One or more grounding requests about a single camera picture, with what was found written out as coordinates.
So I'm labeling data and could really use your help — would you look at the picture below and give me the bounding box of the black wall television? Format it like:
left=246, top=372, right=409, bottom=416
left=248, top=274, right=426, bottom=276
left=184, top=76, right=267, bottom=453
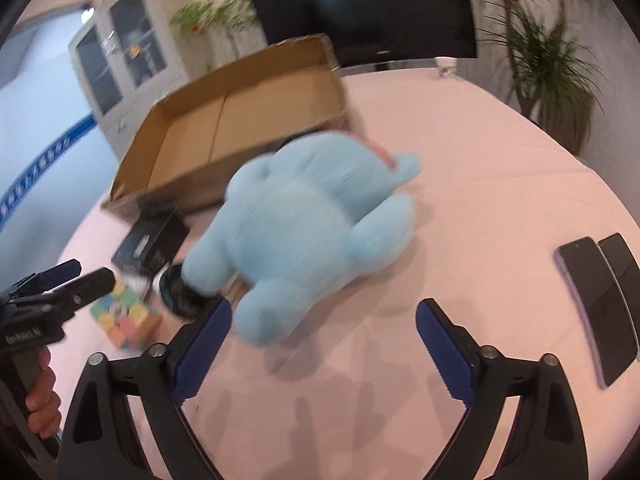
left=252, top=0, right=477, bottom=67

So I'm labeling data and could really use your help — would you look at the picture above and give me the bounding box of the light blue plush toy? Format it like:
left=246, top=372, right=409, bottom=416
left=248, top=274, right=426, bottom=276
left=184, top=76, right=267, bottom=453
left=180, top=131, right=421, bottom=346

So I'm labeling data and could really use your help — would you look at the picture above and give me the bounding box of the purple smartphone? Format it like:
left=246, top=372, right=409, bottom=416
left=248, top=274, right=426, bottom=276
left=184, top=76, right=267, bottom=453
left=555, top=236, right=639, bottom=388

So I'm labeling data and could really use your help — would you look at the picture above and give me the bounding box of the person's left hand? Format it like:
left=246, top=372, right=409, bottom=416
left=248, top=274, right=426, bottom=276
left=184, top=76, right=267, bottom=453
left=26, top=347, right=62, bottom=439

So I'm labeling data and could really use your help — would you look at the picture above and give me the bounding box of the black smartphone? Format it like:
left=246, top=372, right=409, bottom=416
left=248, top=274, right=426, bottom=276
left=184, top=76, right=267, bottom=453
left=599, top=233, right=640, bottom=339

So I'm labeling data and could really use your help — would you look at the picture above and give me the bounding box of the black rectangular box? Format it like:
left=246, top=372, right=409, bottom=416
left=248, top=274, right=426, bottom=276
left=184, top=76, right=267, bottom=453
left=111, top=210, right=190, bottom=278

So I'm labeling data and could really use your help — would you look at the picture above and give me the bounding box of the small leafy tree plant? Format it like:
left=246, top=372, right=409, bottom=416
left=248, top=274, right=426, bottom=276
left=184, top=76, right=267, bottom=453
left=170, top=0, right=259, bottom=60

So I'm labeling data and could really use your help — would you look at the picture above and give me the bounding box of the black round speaker ball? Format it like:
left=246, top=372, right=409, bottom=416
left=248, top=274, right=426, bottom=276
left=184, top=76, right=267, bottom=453
left=158, top=262, right=210, bottom=320

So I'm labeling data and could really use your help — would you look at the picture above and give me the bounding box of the grey glass-door cabinet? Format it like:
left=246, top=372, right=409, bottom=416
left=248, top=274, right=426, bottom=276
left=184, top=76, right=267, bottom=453
left=68, top=0, right=189, bottom=159

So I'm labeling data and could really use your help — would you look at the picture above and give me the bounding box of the pastel rubik's cube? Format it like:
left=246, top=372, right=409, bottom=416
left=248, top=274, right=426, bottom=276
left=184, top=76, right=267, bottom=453
left=89, top=281, right=163, bottom=351

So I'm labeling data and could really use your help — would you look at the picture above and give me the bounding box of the tall palm plant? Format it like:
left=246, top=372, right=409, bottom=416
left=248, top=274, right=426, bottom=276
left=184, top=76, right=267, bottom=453
left=472, top=0, right=601, bottom=156

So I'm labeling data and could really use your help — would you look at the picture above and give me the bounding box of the white patterned cup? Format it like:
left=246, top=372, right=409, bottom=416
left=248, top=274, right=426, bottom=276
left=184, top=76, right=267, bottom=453
left=435, top=56, right=458, bottom=78

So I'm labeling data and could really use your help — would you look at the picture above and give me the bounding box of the brown cardboard box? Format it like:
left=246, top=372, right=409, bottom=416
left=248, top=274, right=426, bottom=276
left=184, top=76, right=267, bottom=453
left=101, top=35, right=348, bottom=221

